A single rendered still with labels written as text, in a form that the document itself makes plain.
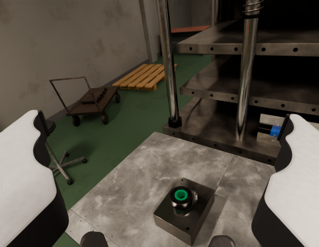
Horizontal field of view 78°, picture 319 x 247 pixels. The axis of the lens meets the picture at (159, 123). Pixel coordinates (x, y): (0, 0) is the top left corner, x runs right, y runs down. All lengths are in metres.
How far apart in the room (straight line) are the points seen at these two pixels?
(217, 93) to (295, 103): 0.36
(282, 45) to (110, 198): 0.97
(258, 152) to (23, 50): 3.18
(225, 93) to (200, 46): 0.28
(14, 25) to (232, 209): 3.30
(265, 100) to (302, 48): 0.26
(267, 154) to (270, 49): 0.50
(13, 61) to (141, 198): 2.86
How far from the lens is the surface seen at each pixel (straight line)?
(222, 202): 0.88
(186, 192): 0.77
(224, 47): 1.05
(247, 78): 1.01
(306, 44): 0.99
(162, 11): 1.09
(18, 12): 3.55
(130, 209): 0.89
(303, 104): 1.07
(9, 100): 3.39
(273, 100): 1.08
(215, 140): 1.18
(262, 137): 1.18
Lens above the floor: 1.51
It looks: 32 degrees down
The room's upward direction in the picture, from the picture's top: 9 degrees counter-clockwise
